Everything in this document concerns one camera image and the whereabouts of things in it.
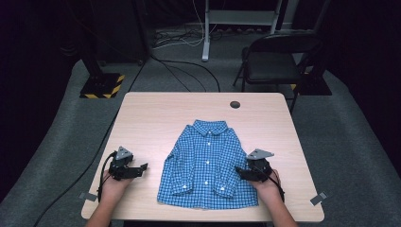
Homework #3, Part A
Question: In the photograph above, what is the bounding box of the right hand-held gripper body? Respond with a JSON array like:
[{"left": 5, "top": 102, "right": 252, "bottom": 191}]
[{"left": 246, "top": 148, "right": 275, "bottom": 183}]

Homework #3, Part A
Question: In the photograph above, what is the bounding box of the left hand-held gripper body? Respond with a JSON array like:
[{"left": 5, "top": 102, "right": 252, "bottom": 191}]
[{"left": 108, "top": 146, "right": 134, "bottom": 182}]

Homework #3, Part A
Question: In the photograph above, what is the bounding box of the blue plaid shirt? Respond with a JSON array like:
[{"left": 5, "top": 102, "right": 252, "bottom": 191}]
[{"left": 156, "top": 118, "right": 259, "bottom": 211}]

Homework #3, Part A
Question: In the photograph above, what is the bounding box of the person's right hand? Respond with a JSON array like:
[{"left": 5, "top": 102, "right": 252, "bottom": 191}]
[{"left": 252, "top": 168, "right": 285, "bottom": 203}]

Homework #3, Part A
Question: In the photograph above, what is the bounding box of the person's left hand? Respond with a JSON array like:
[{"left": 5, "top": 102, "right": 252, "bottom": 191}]
[{"left": 100, "top": 170, "right": 132, "bottom": 203}]

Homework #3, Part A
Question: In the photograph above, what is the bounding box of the grey tape tab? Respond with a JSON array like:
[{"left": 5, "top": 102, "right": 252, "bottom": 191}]
[
  {"left": 309, "top": 191, "right": 329, "bottom": 206},
  {"left": 78, "top": 192, "right": 98, "bottom": 202}
]

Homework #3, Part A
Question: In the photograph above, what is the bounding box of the black stand with striped base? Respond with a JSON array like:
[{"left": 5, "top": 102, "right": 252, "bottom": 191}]
[{"left": 78, "top": 41, "right": 126, "bottom": 99}]

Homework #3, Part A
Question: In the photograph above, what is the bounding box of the black folding chair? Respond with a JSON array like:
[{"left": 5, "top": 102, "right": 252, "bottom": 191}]
[{"left": 232, "top": 31, "right": 325, "bottom": 114}]

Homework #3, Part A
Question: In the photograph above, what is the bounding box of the black cabinet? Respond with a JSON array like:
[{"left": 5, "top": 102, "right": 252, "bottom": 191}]
[{"left": 91, "top": 0, "right": 150, "bottom": 64}]

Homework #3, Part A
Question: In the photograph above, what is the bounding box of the white metal stand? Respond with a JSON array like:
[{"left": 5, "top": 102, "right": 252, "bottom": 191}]
[{"left": 201, "top": 0, "right": 283, "bottom": 62}]

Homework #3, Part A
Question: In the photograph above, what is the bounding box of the left hand-held gripper black cable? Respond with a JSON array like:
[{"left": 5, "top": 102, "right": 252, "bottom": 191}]
[{"left": 96, "top": 150, "right": 118, "bottom": 203}]

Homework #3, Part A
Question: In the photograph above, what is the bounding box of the hand-held gripper black cable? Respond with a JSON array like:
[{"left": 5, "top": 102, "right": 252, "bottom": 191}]
[
  {"left": 252, "top": 164, "right": 286, "bottom": 203},
  {"left": 96, "top": 150, "right": 118, "bottom": 203}
]

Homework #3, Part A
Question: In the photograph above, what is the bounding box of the right hand-held gripper black cable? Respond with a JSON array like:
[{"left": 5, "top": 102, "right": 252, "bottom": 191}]
[{"left": 252, "top": 164, "right": 286, "bottom": 203}]

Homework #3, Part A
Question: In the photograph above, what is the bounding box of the long black floor cable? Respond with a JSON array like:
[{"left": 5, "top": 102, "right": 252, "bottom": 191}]
[{"left": 32, "top": 60, "right": 148, "bottom": 227}]

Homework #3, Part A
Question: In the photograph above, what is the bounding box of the thin black floor cable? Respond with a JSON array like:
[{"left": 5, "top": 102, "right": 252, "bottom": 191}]
[{"left": 159, "top": 61, "right": 208, "bottom": 93}]

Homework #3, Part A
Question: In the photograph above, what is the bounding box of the curved black floor cable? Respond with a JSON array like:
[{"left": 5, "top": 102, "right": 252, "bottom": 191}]
[{"left": 150, "top": 56, "right": 221, "bottom": 93}]

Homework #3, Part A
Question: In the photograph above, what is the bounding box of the bundle of floor cables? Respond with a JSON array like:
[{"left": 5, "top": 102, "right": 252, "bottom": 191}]
[{"left": 152, "top": 27, "right": 206, "bottom": 50}]

